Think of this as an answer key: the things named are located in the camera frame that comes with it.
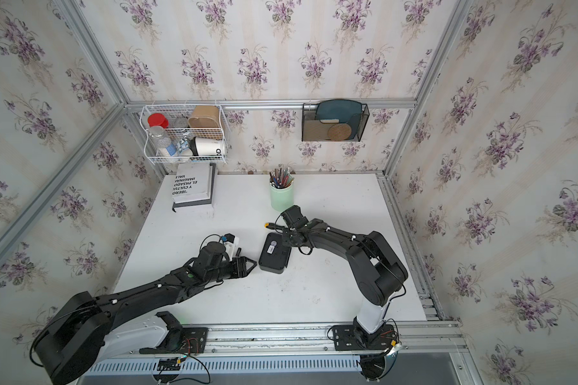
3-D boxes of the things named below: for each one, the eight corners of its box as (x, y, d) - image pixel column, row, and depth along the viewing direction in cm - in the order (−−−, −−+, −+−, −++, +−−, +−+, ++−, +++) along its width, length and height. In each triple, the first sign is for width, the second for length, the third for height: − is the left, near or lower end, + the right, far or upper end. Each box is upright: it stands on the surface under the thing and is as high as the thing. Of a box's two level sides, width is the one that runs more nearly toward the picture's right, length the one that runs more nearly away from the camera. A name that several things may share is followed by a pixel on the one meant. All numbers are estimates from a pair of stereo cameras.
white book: (177, 206, 107) (171, 196, 101) (182, 174, 120) (177, 163, 115) (210, 202, 109) (206, 191, 103) (212, 171, 122) (208, 160, 116)
